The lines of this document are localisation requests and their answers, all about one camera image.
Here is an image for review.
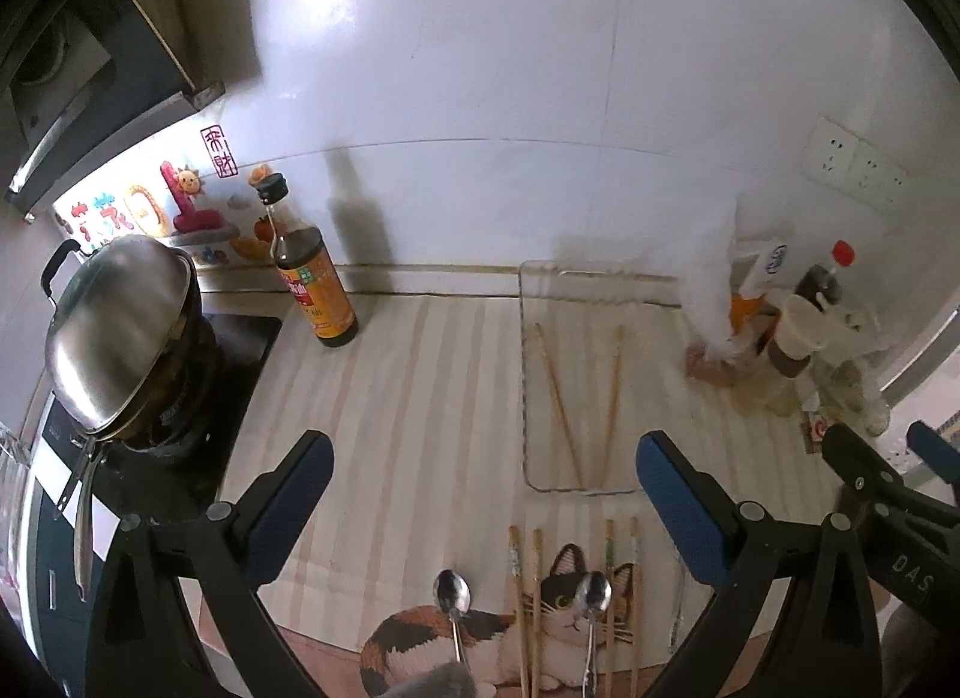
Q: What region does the black induction cooktop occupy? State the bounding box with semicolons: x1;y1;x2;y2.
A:
17;311;285;677

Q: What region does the stainless steel wok lid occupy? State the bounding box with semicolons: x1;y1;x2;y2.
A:
39;235;197;434

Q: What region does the clear acrylic tray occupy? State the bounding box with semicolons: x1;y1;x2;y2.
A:
519;261;693;495

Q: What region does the red capped dark bottle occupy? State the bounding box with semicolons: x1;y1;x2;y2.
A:
794;240;856;311

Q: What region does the white plastic bag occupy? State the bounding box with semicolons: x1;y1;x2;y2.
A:
679;201;791;386

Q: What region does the small red white box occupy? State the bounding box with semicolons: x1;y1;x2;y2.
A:
802;412;832;455

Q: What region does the steel spoon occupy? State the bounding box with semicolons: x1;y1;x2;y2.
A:
574;571;613;698
433;568;472;666

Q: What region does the white wall socket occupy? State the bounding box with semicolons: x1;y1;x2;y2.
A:
800;115;910;214

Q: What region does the striped cat placemat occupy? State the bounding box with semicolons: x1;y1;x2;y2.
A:
179;290;850;698

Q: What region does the white plastic cup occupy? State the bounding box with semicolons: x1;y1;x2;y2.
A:
766;295;832;378

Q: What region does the chopstick with yellow band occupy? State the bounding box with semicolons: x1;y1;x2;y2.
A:
530;528;544;698

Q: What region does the range hood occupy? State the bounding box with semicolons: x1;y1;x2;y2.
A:
2;0;224;219

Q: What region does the steel spoon on cat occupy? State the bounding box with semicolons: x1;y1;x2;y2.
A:
574;571;613;698

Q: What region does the chopstick with grey band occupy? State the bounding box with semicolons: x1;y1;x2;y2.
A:
508;524;530;698

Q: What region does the dark soy sauce bottle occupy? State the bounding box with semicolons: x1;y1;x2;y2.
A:
252;172;359;347

